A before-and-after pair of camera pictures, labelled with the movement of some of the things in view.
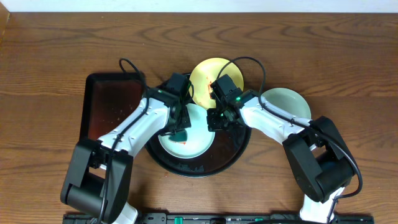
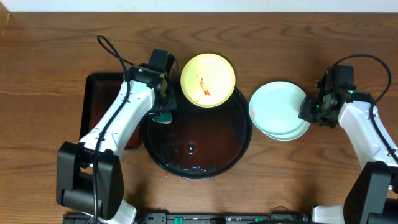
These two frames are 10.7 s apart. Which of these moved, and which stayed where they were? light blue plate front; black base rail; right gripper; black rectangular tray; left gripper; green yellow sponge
Moved: light blue plate front; green yellow sponge; right gripper; left gripper
Stayed: black rectangular tray; black base rail
